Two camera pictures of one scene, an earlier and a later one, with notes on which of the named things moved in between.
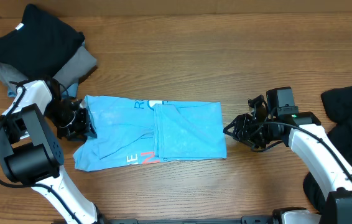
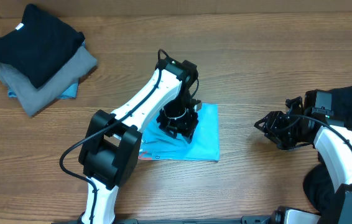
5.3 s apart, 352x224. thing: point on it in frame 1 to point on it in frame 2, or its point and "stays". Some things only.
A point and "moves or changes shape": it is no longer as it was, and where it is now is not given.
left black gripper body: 70,122 to 176,119
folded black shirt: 38,47 stays
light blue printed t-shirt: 130,130 moves or changes shape
